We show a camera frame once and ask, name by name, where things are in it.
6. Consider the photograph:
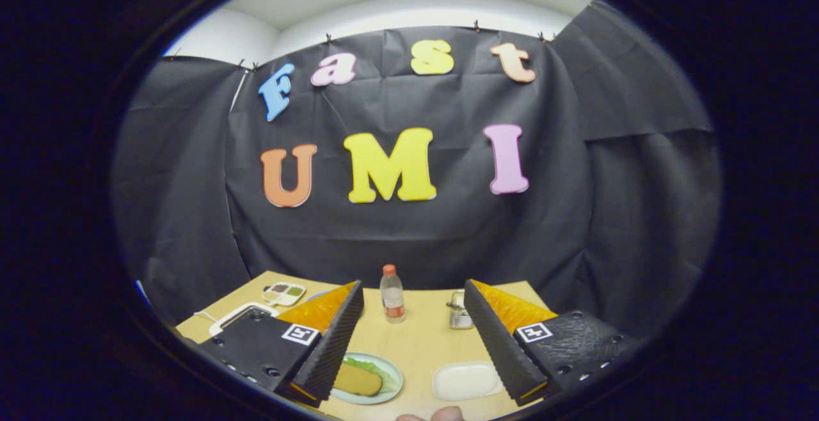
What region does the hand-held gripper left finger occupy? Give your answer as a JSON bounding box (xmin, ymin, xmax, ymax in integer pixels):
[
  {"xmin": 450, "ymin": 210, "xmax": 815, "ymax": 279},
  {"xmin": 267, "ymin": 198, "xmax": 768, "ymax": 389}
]
[{"xmin": 195, "ymin": 280, "xmax": 365, "ymax": 409}]

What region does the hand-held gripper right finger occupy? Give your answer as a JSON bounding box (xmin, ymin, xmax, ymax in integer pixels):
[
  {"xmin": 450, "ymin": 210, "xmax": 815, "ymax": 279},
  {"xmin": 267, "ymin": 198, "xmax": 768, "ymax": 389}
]
[{"xmin": 463, "ymin": 278, "xmax": 640, "ymax": 408}]

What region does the toasted bread slice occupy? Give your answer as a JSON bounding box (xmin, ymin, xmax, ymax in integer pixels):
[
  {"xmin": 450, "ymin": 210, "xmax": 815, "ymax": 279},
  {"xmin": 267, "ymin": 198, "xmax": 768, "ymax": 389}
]
[{"xmin": 333, "ymin": 362, "xmax": 383, "ymax": 397}]

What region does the green lettuce leaf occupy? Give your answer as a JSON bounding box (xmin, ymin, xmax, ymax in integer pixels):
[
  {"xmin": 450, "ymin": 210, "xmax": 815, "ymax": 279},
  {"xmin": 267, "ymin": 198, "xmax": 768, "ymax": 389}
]
[{"xmin": 344, "ymin": 357, "xmax": 399, "ymax": 393}]

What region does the white square plate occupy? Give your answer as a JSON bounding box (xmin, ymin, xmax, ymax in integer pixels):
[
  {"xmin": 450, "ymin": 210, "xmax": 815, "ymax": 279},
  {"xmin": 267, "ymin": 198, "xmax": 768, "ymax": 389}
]
[{"xmin": 433, "ymin": 361, "xmax": 505, "ymax": 402}]

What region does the pale green round plate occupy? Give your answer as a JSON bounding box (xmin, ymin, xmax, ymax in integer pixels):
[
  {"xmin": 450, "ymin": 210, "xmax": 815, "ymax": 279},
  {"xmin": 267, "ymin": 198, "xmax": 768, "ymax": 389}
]
[{"xmin": 330, "ymin": 352, "xmax": 404, "ymax": 406}]

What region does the white condiment tray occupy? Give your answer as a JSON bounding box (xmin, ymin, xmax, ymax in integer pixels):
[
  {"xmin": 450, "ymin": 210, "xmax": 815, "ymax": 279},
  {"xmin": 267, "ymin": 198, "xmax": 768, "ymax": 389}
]
[{"xmin": 262, "ymin": 282, "xmax": 306, "ymax": 307}]

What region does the clear water bottle red cap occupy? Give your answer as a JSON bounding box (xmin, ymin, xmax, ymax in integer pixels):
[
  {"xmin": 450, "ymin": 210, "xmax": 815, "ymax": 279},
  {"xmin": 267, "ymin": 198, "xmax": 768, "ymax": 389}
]
[{"xmin": 379, "ymin": 264, "xmax": 407, "ymax": 324}]

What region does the white toaster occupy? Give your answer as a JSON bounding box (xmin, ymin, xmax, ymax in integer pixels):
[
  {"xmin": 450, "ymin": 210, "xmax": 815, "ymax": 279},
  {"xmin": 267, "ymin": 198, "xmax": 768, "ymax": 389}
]
[{"xmin": 209, "ymin": 302, "xmax": 280, "ymax": 338}]

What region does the wire cutlery holder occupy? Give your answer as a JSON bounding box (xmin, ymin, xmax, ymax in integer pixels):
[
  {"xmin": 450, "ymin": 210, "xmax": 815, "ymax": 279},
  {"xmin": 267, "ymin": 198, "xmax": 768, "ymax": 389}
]
[{"xmin": 448, "ymin": 290, "xmax": 475, "ymax": 330}]

